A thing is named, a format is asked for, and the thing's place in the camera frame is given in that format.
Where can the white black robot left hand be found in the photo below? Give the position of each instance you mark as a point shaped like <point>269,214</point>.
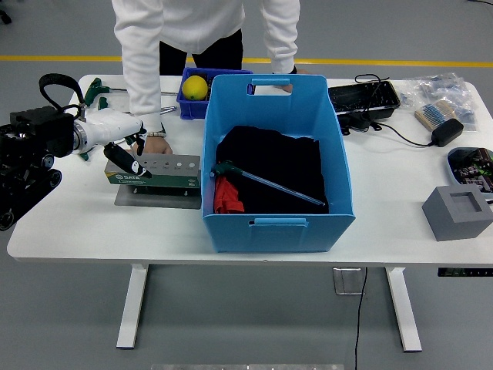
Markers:
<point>111,127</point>

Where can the person's left hand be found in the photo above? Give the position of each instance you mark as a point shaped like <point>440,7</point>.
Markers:
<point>286,88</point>

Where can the person's right hand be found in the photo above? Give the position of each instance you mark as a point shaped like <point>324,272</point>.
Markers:
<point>158,146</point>

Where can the green metal tool stand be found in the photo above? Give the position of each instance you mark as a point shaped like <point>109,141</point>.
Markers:
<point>161,180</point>

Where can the large light blue folding box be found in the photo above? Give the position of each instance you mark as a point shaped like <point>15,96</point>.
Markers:
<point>277,235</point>

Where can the person's right forearm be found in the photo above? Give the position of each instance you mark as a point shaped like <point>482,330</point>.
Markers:
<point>142,92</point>

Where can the person's left forearm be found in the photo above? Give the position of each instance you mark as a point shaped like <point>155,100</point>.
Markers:
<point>283,50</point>

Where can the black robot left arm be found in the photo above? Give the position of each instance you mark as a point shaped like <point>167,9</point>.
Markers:
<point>34,131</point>

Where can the small dark blue parts bin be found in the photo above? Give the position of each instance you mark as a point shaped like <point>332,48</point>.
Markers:
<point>188,109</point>

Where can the black cloth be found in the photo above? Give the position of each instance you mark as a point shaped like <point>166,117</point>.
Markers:
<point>277,154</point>

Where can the yellow floor tape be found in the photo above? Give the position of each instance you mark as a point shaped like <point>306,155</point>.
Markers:
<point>346,61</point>

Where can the yellow lemon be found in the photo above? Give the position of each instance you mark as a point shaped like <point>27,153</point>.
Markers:
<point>195,88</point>

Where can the black plastic tray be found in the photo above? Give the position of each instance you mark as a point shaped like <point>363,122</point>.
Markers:
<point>362,96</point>

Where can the black clip object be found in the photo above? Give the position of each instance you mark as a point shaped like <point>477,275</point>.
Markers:
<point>358,123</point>

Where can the red cloth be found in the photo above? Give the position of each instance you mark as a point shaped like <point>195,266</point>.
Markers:
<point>227,196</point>

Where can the person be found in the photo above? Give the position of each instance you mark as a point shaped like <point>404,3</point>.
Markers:
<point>192,23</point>

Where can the tan resistor strip bundle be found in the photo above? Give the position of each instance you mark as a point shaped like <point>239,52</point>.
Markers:
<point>435,113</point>

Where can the black chair wheel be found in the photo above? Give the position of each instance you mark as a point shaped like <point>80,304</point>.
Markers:
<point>4,16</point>

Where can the clear bag of blue resistors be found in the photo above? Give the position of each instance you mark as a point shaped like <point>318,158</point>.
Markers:
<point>447,86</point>

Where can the white table leg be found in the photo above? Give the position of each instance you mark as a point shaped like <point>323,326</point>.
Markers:
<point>133,308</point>
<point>404,308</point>

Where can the black power adapter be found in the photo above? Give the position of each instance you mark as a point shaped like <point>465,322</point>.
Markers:
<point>447,132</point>

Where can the light blue shallow tray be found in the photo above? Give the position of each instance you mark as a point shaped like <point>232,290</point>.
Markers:
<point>451,169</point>

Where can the metal floor outlet plate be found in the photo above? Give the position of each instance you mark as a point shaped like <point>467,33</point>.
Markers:
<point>346,281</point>

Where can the pile of electronic components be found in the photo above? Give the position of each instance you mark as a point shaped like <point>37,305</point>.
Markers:
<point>473,169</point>

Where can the grey block with square recess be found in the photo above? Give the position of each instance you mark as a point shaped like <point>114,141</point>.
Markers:
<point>454,223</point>

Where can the black table control panel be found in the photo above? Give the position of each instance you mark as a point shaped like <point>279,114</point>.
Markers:
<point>462,272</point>

